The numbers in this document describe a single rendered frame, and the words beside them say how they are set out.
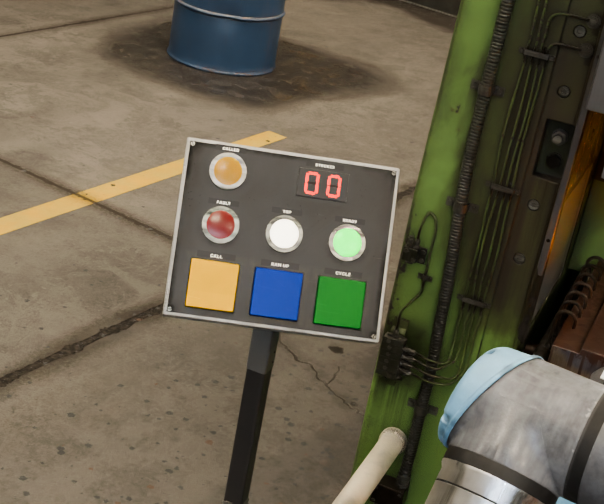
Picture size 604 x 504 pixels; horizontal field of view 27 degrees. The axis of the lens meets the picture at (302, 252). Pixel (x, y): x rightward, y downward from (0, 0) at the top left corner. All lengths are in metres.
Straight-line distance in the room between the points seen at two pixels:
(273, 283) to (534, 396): 0.80
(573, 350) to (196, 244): 0.62
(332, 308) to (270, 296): 0.10
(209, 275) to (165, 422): 1.55
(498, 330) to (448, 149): 0.33
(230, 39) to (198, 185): 4.45
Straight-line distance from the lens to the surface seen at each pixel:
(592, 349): 2.06
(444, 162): 2.15
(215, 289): 1.93
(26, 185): 4.80
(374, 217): 1.98
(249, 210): 1.96
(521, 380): 1.22
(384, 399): 2.35
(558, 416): 1.20
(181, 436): 3.40
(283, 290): 1.94
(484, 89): 2.08
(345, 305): 1.95
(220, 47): 6.40
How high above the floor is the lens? 1.87
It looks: 24 degrees down
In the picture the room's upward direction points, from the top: 11 degrees clockwise
